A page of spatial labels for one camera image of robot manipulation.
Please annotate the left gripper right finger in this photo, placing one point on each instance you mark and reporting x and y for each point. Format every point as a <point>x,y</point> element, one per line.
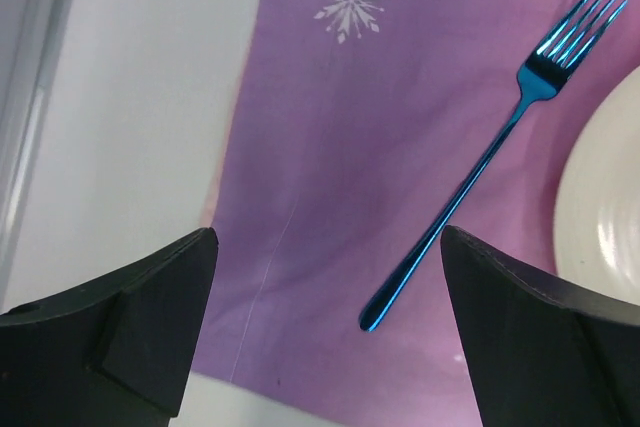
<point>540,350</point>

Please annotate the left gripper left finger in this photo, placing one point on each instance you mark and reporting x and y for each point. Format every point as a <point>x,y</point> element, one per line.
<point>114,351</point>

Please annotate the cream round plate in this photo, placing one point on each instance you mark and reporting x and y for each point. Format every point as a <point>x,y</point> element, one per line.
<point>596,215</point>

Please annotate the blue metal fork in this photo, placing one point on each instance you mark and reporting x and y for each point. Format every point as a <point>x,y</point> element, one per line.
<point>541,77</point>

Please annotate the left aluminium frame post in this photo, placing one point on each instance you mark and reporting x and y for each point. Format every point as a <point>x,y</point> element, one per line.
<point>31,37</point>

